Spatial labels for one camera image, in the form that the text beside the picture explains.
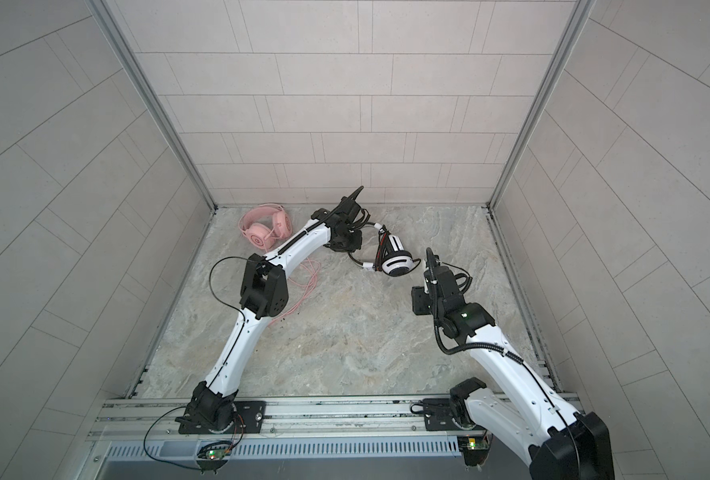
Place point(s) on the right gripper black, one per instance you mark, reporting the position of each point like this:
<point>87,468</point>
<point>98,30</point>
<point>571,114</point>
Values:
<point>417,296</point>

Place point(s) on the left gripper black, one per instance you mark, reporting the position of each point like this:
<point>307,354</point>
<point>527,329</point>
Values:
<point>354,247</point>

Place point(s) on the white black headphones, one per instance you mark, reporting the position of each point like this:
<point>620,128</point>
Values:
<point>391,257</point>

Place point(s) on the pink headphones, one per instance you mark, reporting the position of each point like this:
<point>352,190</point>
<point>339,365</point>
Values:
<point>265,225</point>

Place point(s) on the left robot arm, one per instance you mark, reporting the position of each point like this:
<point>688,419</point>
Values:
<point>263,296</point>

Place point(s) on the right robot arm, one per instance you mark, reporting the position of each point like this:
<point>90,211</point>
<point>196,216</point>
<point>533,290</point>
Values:
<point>553,438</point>

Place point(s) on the right controller circuit board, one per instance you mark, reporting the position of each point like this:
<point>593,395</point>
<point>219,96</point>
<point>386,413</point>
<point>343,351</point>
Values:
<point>474,450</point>

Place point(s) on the controller circuit board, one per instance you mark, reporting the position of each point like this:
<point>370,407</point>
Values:
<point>216,451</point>
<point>474,450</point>

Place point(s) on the left controller circuit board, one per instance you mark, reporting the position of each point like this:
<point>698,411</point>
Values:
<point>216,451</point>

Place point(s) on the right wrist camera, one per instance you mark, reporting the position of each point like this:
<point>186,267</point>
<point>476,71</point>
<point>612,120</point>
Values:
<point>432,264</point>

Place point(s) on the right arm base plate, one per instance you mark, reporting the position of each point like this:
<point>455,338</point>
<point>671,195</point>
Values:
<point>444,414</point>

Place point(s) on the white slotted cable duct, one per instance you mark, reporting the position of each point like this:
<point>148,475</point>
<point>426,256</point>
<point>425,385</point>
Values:
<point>293,448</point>

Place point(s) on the aluminium mounting rail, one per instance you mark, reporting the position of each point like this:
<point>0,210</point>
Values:
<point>286,417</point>

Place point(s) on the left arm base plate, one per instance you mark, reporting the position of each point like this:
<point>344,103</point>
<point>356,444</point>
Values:
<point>246,417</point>

